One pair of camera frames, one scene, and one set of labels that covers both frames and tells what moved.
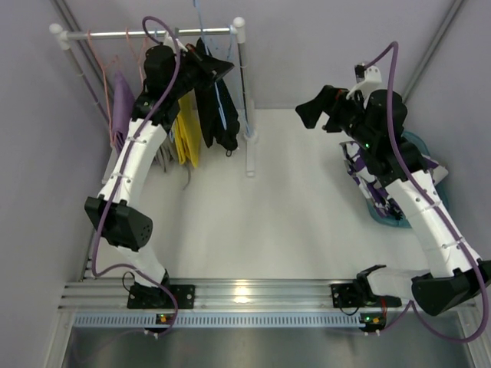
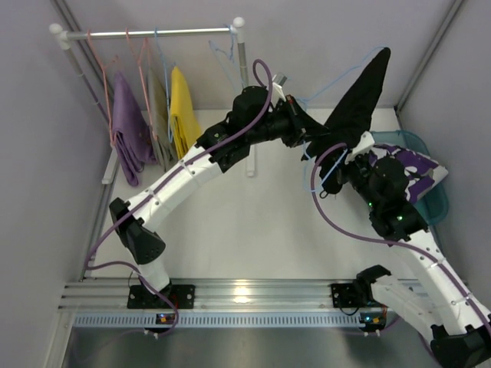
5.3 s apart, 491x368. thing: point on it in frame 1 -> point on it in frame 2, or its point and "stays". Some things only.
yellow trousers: (186, 129) stays
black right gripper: (331, 108) -> (337, 165)
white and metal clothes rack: (64, 37) stays
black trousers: (216, 111) -> (352, 117)
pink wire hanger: (104, 68) stays
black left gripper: (203, 65) -> (295, 125)
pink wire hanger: (141, 55) stays
